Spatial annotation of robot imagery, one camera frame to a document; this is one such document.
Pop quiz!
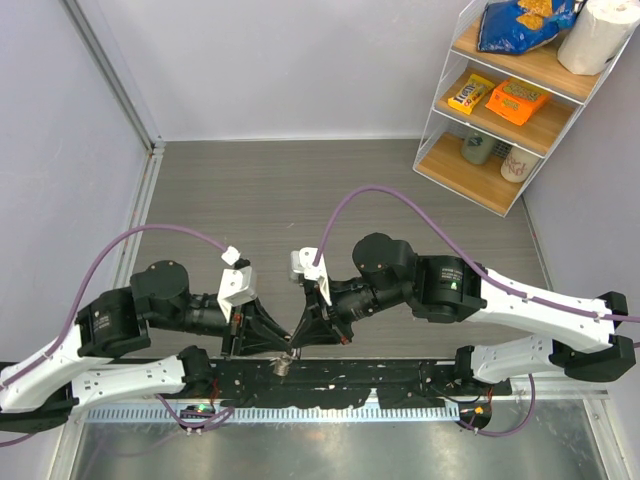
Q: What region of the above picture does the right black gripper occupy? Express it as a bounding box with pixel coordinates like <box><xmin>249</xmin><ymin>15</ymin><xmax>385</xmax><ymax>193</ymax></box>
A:
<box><xmin>291</xmin><ymin>274</ymin><xmax>412</xmax><ymax>347</ymax></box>

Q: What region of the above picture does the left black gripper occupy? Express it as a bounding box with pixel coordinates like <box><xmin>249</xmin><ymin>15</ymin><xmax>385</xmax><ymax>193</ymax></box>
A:
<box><xmin>153</xmin><ymin>292</ymin><xmax>293</xmax><ymax>359</ymax></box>

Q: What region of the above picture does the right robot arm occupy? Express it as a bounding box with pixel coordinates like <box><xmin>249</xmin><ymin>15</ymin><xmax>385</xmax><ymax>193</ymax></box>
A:
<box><xmin>290</xmin><ymin>233</ymin><xmax>636</xmax><ymax>394</ymax></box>

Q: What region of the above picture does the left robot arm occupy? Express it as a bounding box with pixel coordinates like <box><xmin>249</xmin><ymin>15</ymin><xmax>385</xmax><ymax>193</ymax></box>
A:
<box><xmin>1</xmin><ymin>259</ymin><xmax>293</xmax><ymax>435</ymax></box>

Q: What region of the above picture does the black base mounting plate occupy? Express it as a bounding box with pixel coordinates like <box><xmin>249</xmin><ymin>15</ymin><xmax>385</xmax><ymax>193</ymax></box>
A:
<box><xmin>201</xmin><ymin>358</ymin><xmax>512</xmax><ymax>410</ymax></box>

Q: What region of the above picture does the green grey mug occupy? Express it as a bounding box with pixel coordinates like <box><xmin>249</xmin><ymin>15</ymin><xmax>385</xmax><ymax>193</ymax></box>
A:
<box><xmin>461</xmin><ymin>129</ymin><xmax>497</xmax><ymax>165</ymax></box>

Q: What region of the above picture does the white printed cup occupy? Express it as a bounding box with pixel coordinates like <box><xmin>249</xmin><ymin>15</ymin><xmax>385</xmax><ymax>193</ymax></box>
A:
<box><xmin>500</xmin><ymin>147</ymin><xmax>540</xmax><ymax>183</ymax></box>

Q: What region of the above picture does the yellow candy bag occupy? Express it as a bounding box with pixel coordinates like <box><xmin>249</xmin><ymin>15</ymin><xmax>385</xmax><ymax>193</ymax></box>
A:
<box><xmin>447</xmin><ymin>74</ymin><xmax>495</xmax><ymax>115</ymax></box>

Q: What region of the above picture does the orange candy bag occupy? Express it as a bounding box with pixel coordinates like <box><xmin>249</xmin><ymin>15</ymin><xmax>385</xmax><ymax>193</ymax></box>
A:
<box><xmin>486</xmin><ymin>78</ymin><xmax>551</xmax><ymax>126</ymax></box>

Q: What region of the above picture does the blue chips bag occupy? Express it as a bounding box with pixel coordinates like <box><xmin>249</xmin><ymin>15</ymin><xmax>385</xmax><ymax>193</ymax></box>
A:
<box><xmin>476</xmin><ymin>0</ymin><xmax>581</xmax><ymax>55</ymax></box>

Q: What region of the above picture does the white paper towel roll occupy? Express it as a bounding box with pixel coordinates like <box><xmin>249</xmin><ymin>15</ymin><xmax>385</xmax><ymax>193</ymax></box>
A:
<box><xmin>557</xmin><ymin>0</ymin><xmax>639</xmax><ymax>75</ymax></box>

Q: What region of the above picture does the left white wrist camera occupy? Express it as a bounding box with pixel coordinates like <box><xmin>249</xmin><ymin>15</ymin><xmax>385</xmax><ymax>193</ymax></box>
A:
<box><xmin>217</xmin><ymin>266</ymin><xmax>258</xmax><ymax>322</ymax></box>

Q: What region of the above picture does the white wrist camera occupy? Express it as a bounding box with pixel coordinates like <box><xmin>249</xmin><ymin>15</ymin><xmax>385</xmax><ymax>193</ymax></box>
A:
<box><xmin>217</xmin><ymin>266</ymin><xmax>258</xmax><ymax>322</ymax></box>
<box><xmin>289</xmin><ymin>247</ymin><xmax>333</xmax><ymax>306</ymax></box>

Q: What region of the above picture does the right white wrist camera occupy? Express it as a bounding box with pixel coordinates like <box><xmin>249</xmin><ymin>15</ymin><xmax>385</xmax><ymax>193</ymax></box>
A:
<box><xmin>289</xmin><ymin>247</ymin><xmax>333</xmax><ymax>306</ymax></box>

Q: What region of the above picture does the slotted cable duct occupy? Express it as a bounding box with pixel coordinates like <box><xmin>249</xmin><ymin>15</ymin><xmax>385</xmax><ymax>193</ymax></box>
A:
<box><xmin>86</xmin><ymin>402</ymin><xmax>460</xmax><ymax>424</ymax></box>

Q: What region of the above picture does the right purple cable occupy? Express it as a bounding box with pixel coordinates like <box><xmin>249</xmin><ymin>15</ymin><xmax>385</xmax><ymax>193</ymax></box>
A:
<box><xmin>313</xmin><ymin>184</ymin><xmax>640</xmax><ymax>436</ymax></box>

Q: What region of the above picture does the white wire shelf rack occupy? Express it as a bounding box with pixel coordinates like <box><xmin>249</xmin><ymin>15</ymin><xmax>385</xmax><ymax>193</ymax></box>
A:
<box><xmin>413</xmin><ymin>1</ymin><xmax>626</xmax><ymax>217</ymax></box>

